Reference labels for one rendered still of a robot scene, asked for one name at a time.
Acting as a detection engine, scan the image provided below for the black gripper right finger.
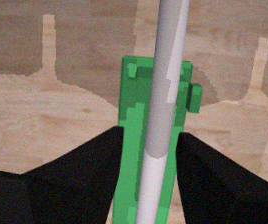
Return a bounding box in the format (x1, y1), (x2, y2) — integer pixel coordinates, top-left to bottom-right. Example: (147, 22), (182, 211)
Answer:
(175, 132), (268, 224)

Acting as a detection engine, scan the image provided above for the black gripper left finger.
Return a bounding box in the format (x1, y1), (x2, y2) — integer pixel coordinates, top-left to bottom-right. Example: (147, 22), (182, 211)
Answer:
(0, 125), (125, 224)

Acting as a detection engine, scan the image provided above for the long grey rod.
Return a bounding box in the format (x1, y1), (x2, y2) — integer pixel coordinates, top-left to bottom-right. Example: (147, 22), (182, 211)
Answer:
(135, 0), (190, 224)

